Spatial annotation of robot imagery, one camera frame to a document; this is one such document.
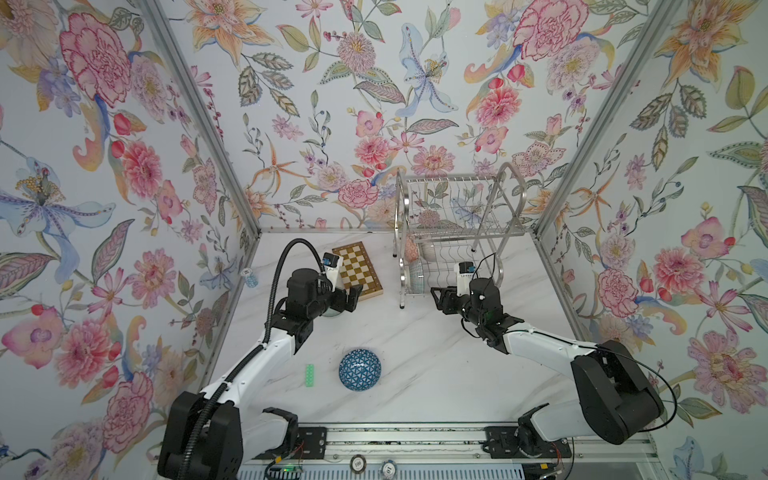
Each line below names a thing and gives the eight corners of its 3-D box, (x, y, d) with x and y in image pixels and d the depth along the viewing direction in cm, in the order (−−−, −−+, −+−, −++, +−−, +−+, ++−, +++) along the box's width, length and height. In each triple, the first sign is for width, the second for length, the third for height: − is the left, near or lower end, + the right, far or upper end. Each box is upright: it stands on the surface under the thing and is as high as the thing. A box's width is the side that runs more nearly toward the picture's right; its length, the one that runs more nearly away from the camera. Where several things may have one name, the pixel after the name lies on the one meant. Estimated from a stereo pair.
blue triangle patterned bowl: (338, 391, 84) (336, 386, 80) (342, 354, 90) (340, 348, 87) (381, 391, 84) (381, 386, 80) (381, 354, 90) (381, 348, 87)
